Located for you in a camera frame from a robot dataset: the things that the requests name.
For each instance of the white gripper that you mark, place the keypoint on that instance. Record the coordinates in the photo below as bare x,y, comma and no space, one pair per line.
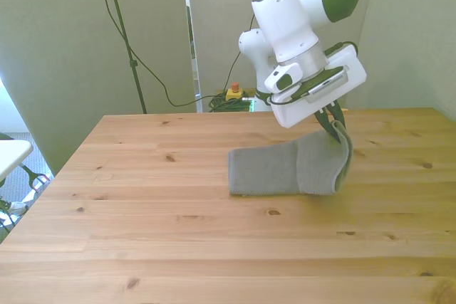
303,113

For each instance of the grey towel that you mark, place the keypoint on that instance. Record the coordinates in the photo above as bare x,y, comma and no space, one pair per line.
270,172

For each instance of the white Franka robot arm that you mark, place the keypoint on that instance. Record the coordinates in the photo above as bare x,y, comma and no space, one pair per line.
285,15

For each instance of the yellow emergency stop button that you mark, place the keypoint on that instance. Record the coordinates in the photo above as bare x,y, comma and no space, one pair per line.
234,93

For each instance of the black tripod stand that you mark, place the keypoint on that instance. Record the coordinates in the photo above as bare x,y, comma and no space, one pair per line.
124,40

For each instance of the white folding table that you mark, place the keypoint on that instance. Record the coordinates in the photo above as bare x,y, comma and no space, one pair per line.
12,152

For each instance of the white shoe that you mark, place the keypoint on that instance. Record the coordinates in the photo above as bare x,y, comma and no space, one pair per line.
18,207

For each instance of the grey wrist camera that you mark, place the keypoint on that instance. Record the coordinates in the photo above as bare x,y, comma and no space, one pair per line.
329,85

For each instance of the black and red frame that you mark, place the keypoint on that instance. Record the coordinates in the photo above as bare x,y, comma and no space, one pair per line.
35,180

